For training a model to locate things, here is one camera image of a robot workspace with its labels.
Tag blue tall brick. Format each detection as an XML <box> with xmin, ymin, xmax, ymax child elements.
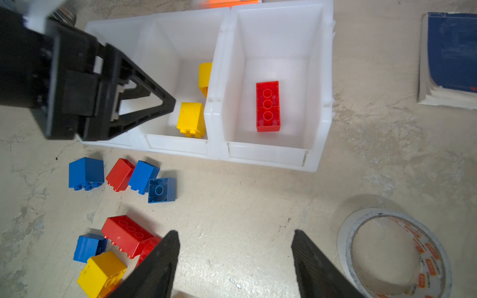
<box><xmin>68</xmin><ymin>157</ymin><xmax>104</xmax><ymax>191</ymax></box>

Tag yellow brick pile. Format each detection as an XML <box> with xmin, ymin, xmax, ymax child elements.
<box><xmin>176</xmin><ymin>103</ymin><xmax>206</xmax><ymax>139</ymax></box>

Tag tape roll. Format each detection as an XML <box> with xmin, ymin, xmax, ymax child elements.
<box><xmin>337</xmin><ymin>208</ymin><xmax>452</xmax><ymax>298</ymax></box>

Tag pencil cup with pencils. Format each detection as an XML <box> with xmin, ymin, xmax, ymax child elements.
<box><xmin>50</xmin><ymin>6</ymin><xmax>77</xmax><ymax>27</ymax></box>

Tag white middle bin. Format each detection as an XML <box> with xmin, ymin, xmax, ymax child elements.
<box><xmin>130</xmin><ymin>8</ymin><xmax>229</xmax><ymax>158</ymax></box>

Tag white bin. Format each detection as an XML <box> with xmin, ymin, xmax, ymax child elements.
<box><xmin>79</xmin><ymin>16</ymin><xmax>171</xmax><ymax>150</ymax></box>
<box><xmin>206</xmin><ymin>1</ymin><xmax>335</xmax><ymax>172</ymax></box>
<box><xmin>130</xmin><ymin>8</ymin><xmax>229</xmax><ymax>158</ymax></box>

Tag blue brick top row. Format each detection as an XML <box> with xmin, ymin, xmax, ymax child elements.
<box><xmin>128</xmin><ymin>161</ymin><xmax>160</xmax><ymax>195</ymax></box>

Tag highlighter marker pack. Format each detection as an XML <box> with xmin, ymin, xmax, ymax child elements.
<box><xmin>199</xmin><ymin>0</ymin><xmax>262</xmax><ymax>9</ymax></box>

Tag red brick centre small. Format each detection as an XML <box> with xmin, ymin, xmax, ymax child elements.
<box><xmin>136</xmin><ymin>236</ymin><xmax>162</xmax><ymax>268</ymax></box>

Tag dark blue upturned brick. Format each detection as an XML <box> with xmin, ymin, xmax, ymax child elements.
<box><xmin>148</xmin><ymin>178</ymin><xmax>177</xmax><ymax>204</ymax></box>

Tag white right bin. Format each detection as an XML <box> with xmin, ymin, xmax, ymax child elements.
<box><xmin>206</xmin><ymin>1</ymin><xmax>335</xmax><ymax>172</ymax></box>

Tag red brick top row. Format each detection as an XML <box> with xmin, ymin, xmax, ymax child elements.
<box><xmin>106</xmin><ymin>158</ymin><xmax>135</xmax><ymax>192</ymax></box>

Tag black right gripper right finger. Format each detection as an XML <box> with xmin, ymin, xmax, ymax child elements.
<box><xmin>291</xmin><ymin>229</ymin><xmax>363</xmax><ymax>298</ymax></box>

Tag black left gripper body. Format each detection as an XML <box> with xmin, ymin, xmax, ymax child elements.
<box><xmin>1</xmin><ymin>8</ymin><xmax>101</xmax><ymax>140</ymax></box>

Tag blue notebook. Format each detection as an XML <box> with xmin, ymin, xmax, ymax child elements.
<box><xmin>417</xmin><ymin>12</ymin><xmax>477</xmax><ymax>110</ymax></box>

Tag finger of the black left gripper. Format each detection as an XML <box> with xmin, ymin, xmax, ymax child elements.
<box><xmin>79</xmin><ymin>44</ymin><xmax>176</xmax><ymax>142</ymax></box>

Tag long red brick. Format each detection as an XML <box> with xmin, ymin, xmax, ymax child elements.
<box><xmin>256</xmin><ymin>81</ymin><xmax>281</xmax><ymax>132</ymax></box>
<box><xmin>101</xmin><ymin>215</ymin><xmax>154</xmax><ymax>259</ymax></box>

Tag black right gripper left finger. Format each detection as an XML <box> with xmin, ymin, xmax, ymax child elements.
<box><xmin>108</xmin><ymin>230</ymin><xmax>180</xmax><ymax>298</ymax></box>

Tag white left bin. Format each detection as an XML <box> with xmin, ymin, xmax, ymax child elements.
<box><xmin>79</xmin><ymin>16</ymin><xmax>171</xmax><ymax>150</ymax></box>

